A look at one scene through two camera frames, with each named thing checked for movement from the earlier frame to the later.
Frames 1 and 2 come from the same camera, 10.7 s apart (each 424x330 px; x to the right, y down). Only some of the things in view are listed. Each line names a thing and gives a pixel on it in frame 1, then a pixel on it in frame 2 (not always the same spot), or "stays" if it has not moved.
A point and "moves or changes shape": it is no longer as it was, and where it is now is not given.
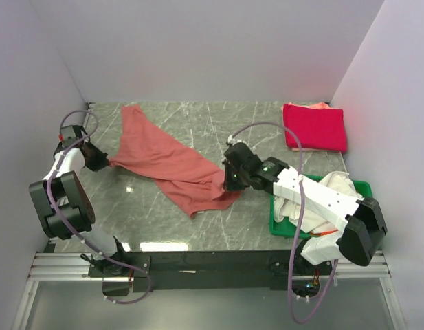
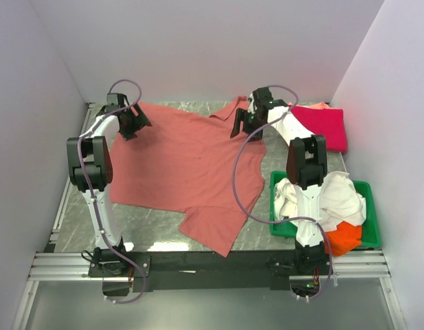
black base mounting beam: [209, 271] stays
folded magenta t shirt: [319, 130] stays
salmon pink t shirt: [194, 184] moves or changes shape
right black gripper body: [235, 180] -> [250, 121]
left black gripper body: [98, 158] -> [134, 124]
